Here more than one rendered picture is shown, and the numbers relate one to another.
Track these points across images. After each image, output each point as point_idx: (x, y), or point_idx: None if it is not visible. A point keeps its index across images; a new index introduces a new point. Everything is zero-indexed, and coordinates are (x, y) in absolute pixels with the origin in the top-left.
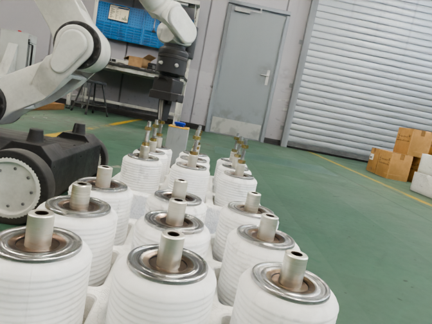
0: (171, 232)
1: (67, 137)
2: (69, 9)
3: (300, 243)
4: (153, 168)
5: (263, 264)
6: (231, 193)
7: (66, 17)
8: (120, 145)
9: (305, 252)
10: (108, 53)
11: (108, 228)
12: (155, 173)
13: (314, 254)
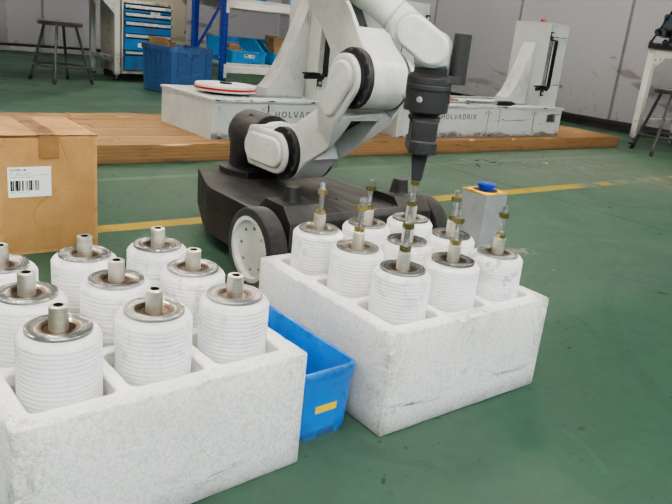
0: (29, 271)
1: (378, 197)
2: (349, 32)
3: (637, 440)
4: (312, 242)
5: (74, 315)
6: (373, 290)
7: (346, 42)
8: (605, 217)
9: (612, 452)
10: (401, 82)
11: (82, 273)
12: (316, 250)
13: (628, 462)
